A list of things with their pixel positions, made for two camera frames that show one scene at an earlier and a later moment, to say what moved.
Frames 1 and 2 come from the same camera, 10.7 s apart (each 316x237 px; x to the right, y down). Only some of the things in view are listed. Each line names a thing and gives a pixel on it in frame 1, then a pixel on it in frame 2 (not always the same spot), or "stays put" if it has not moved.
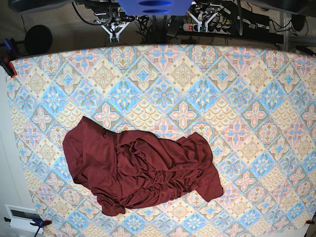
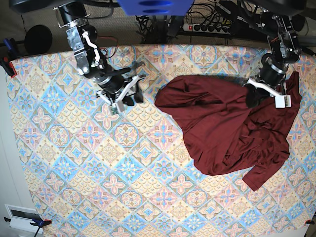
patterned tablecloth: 256,106 stays put
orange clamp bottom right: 309,221 stays put
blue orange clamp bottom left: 38,222 stays put
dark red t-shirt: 128,169 → 226,134
